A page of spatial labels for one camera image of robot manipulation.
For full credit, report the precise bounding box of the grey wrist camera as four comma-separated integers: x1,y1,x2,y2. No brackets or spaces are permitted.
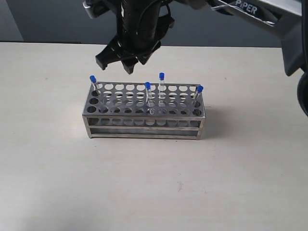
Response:
83,0,119,19

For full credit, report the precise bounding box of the stainless steel test tube rack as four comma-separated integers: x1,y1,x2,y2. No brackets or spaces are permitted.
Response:
82,82,206,140

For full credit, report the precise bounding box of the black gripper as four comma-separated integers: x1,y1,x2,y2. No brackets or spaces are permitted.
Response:
95,0,174,74

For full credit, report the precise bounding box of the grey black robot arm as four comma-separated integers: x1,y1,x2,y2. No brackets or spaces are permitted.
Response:
84,0,308,113

